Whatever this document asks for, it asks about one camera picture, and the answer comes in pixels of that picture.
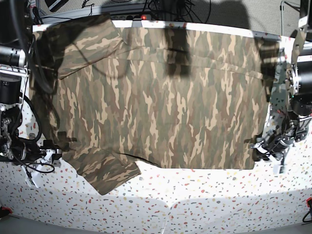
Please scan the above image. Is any camouflage T-shirt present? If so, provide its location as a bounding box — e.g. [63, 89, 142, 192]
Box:
[32, 15, 279, 195]

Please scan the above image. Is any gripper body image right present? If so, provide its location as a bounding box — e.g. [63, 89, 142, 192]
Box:
[262, 130, 295, 161]

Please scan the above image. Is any white metal stand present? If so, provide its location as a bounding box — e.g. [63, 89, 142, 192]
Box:
[280, 0, 300, 37]

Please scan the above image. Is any robot arm image left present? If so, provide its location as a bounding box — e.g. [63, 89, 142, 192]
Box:
[0, 0, 62, 188]

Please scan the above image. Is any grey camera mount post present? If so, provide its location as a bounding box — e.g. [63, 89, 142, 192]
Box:
[132, 19, 142, 27]

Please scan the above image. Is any red clamp right corner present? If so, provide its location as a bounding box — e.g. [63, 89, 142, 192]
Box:
[306, 197, 312, 209]

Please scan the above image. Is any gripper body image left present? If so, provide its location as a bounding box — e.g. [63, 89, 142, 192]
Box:
[9, 138, 61, 169]

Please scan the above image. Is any black cable bundle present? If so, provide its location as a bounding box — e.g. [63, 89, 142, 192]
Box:
[143, 0, 213, 24]

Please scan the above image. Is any black power strip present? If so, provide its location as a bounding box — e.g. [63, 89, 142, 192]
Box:
[111, 14, 152, 20]

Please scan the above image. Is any red clamp corner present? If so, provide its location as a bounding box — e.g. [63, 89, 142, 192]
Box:
[0, 207, 12, 218]
[306, 197, 312, 209]

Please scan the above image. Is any red clamp left corner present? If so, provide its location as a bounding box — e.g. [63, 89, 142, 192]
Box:
[0, 207, 12, 218]

